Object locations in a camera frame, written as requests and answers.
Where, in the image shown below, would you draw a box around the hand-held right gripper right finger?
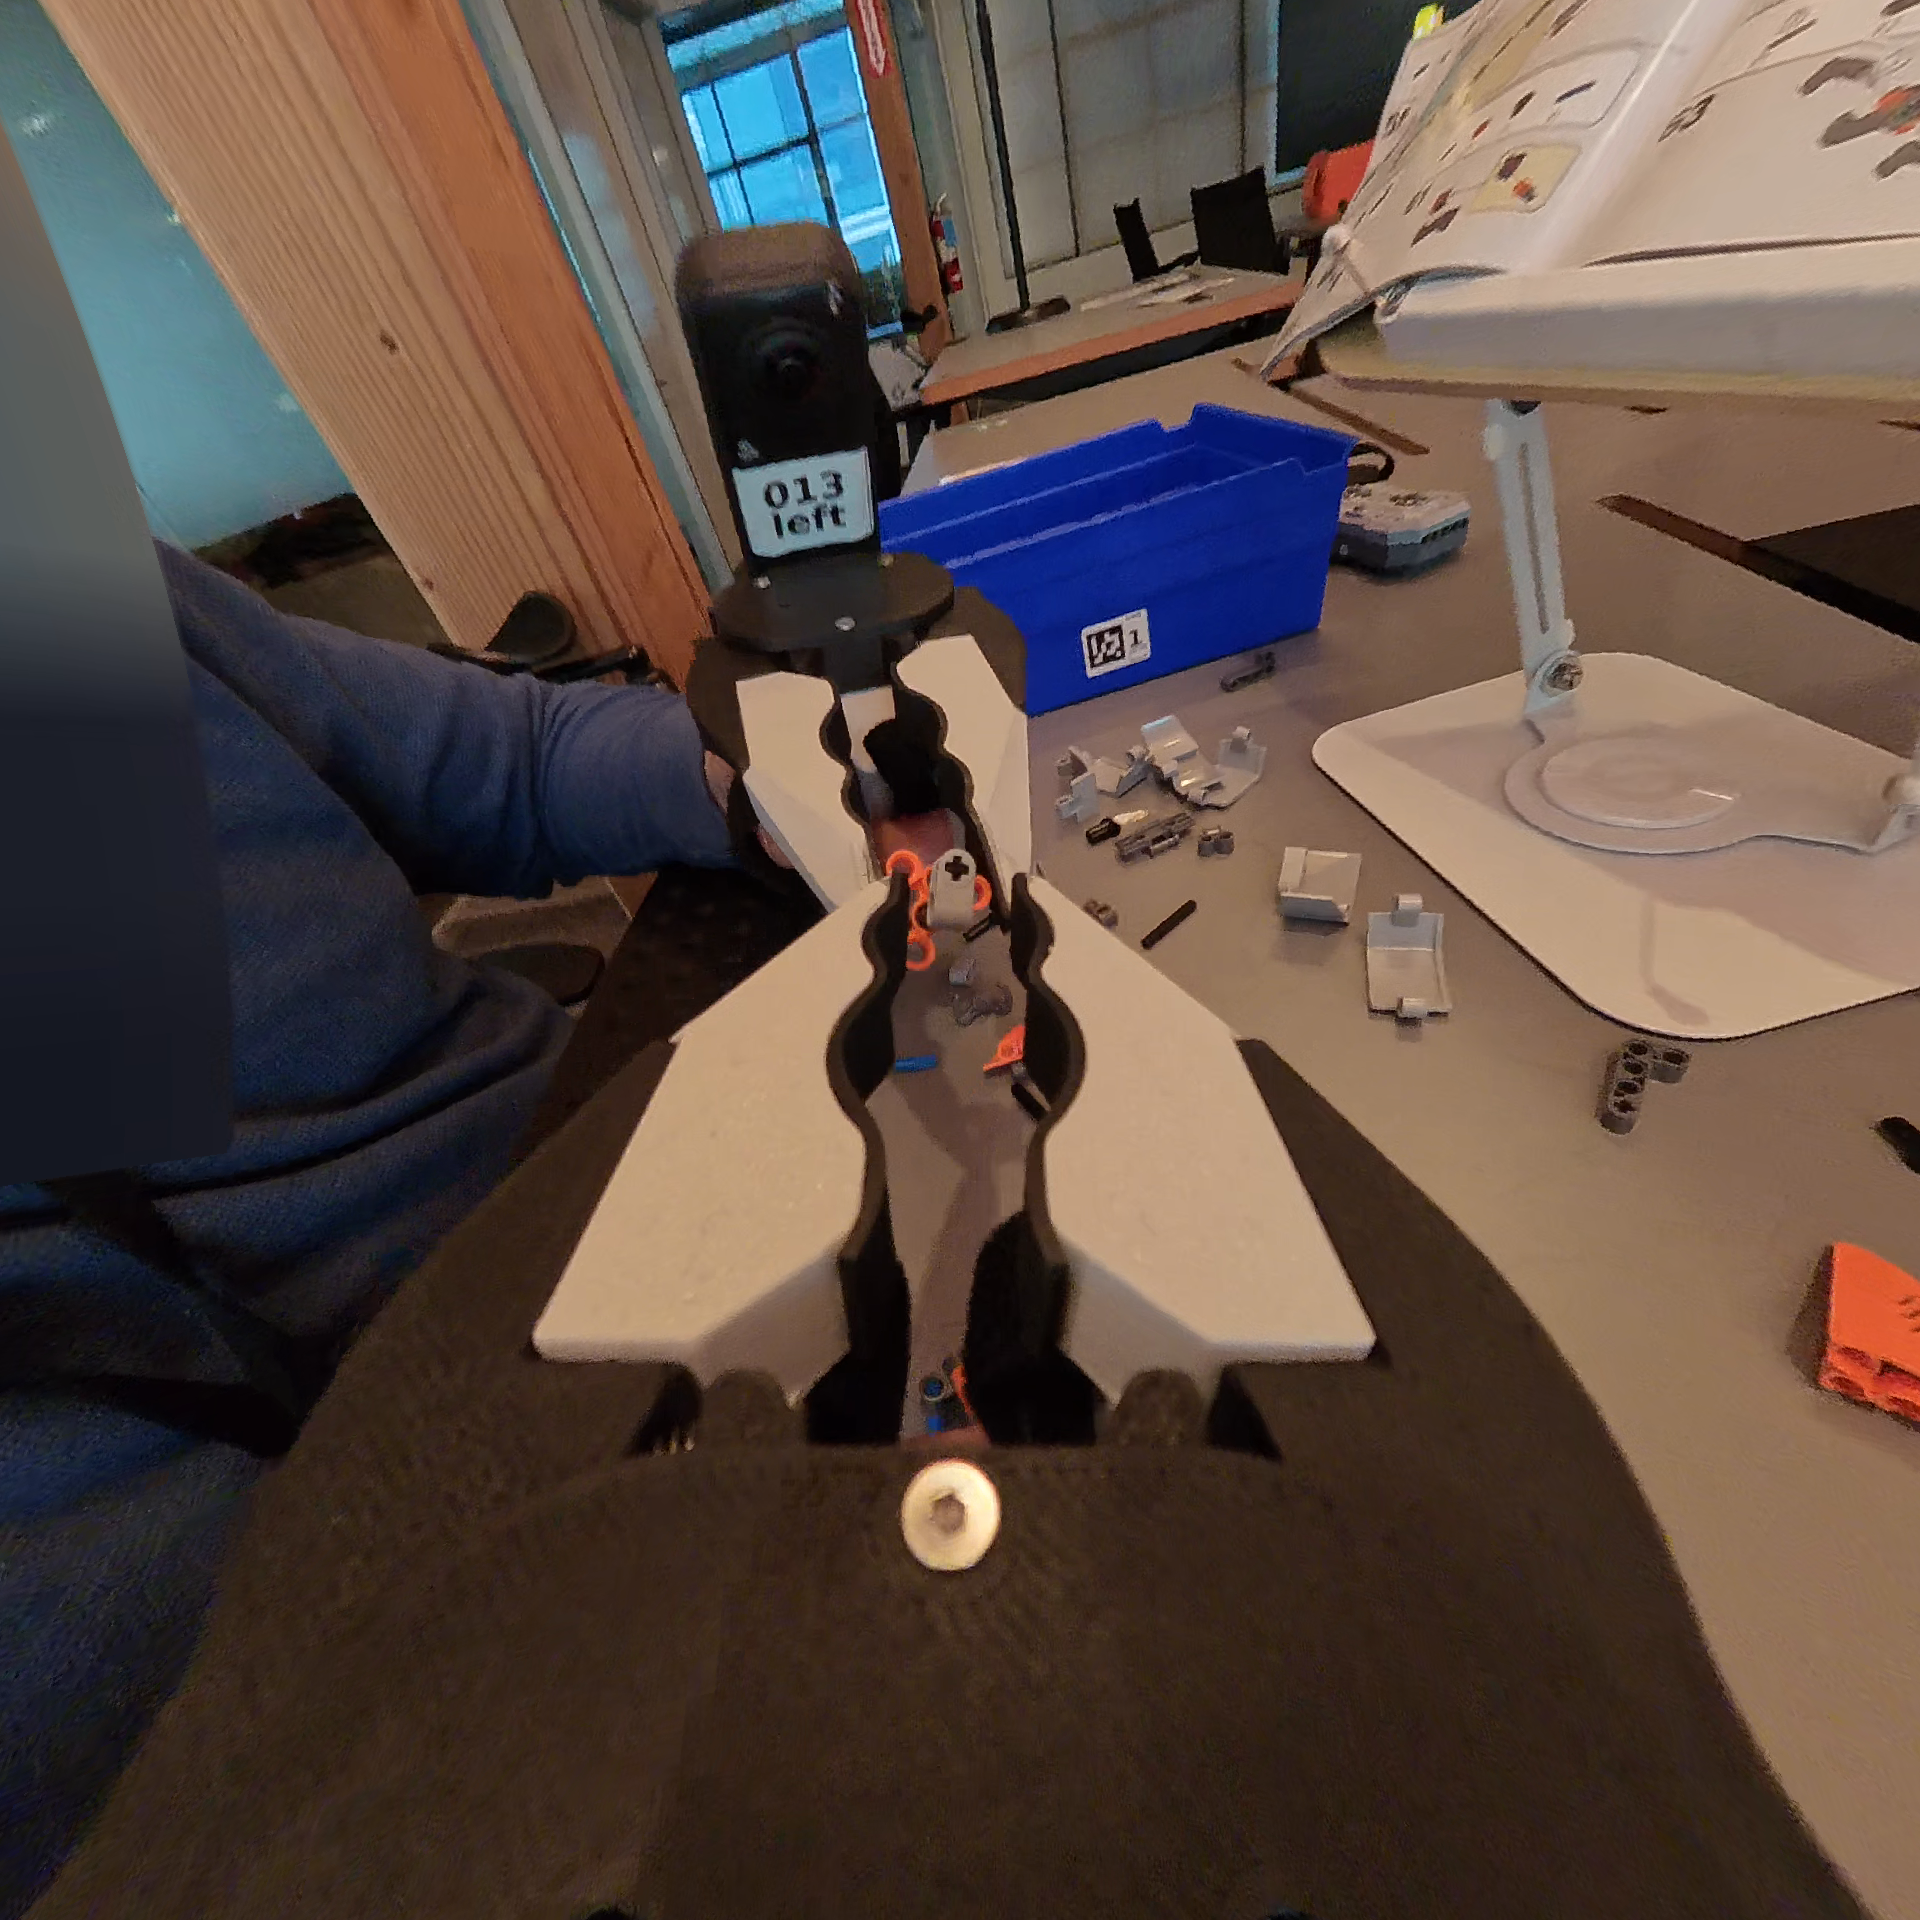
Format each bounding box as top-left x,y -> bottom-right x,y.
1006,872 -> 1379,1406

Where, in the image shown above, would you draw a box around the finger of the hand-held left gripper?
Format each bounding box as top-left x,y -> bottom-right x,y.
739,670 -> 878,914
896,635 -> 1038,884

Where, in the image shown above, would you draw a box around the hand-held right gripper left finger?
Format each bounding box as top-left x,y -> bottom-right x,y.
531,872 -> 918,1406

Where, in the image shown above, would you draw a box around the orange t-shaped beam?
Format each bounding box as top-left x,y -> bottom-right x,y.
882,843 -> 994,981

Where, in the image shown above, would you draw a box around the person's left forearm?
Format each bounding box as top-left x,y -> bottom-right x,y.
386,627 -> 742,905

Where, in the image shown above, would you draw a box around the person's left hand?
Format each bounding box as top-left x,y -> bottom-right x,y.
703,750 -> 789,875

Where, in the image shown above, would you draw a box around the grey block piece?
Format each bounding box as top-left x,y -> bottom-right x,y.
1093,715 -> 1202,797
1273,843 -> 1365,928

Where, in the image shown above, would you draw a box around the window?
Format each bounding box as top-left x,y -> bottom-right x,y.
665,27 -> 905,336

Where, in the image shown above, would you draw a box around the blue plastic bin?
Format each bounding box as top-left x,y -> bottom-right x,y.
875,402 -> 1360,720

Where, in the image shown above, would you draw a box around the black floor stand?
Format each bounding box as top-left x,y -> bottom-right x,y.
971,0 -> 1078,336

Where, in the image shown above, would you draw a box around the black chair armrest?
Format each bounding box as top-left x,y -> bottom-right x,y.
425,588 -> 682,693

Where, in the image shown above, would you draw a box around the scattered small black grey pieces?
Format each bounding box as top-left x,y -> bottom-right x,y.
945,651 -> 1281,1121

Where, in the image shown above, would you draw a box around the wooden background desk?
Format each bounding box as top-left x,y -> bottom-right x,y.
918,268 -> 1307,417

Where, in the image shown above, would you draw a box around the dark grey short beam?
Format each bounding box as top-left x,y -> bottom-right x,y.
1594,1036 -> 1696,1136

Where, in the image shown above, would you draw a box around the grey electronic module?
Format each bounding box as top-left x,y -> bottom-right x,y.
1331,480 -> 1477,577

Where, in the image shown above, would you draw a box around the white book stand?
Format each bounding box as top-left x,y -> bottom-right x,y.
1257,225 -> 1920,1040

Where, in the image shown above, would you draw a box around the black computer monitor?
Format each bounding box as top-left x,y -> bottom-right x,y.
1273,0 -> 1481,186

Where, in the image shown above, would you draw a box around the open instruction booklet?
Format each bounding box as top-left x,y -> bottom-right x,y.
1257,0 -> 1920,379

